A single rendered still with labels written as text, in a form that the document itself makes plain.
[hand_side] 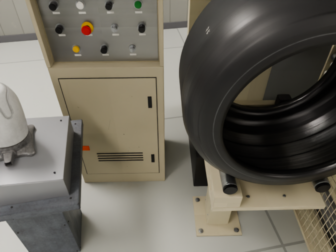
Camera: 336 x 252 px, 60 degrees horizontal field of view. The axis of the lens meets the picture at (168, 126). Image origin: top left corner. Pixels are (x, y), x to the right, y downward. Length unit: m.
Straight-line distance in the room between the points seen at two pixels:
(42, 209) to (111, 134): 0.64
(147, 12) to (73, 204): 0.85
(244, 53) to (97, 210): 1.55
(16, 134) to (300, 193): 1.03
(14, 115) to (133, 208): 1.02
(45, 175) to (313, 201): 0.94
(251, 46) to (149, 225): 1.44
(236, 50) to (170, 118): 1.90
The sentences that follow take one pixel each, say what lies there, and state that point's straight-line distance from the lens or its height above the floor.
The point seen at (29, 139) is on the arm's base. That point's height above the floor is 0.79.
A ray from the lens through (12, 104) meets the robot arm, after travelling 1.17.
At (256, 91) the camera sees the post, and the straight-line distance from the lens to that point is 1.14.
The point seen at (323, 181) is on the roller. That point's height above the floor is 0.92.
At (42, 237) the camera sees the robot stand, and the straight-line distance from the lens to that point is 1.69.
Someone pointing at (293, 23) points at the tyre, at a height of 1.41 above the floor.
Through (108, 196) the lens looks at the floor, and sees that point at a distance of 2.00.
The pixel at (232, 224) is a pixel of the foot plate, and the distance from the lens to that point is 1.88.
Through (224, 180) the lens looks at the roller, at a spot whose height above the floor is 0.92.
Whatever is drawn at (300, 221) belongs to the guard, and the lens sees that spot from 1.64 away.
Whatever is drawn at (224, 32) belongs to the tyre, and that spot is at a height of 1.37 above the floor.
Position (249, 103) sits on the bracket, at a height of 0.95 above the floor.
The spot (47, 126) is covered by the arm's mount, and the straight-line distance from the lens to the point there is 1.38.
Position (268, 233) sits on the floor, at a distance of 1.92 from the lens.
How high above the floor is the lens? 1.63
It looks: 43 degrees down
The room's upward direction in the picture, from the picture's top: straight up
